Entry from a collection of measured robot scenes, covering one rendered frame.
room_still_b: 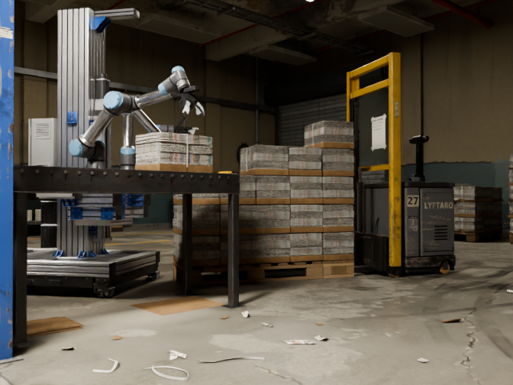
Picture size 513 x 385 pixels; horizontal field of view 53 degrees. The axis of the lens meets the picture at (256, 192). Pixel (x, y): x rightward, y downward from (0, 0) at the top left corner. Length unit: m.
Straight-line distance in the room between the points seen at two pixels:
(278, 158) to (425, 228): 1.41
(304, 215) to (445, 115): 6.72
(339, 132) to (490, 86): 6.17
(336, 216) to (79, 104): 2.17
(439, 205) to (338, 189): 0.91
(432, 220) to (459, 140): 5.83
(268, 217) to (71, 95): 1.72
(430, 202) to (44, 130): 3.12
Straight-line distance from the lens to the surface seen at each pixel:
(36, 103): 10.35
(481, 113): 10.27
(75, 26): 4.16
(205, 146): 3.19
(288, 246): 4.16
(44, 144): 4.07
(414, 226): 4.56
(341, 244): 4.37
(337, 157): 4.34
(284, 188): 4.13
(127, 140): 4.31
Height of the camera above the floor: 0.65
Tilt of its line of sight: 1 degrees up
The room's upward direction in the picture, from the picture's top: straight up
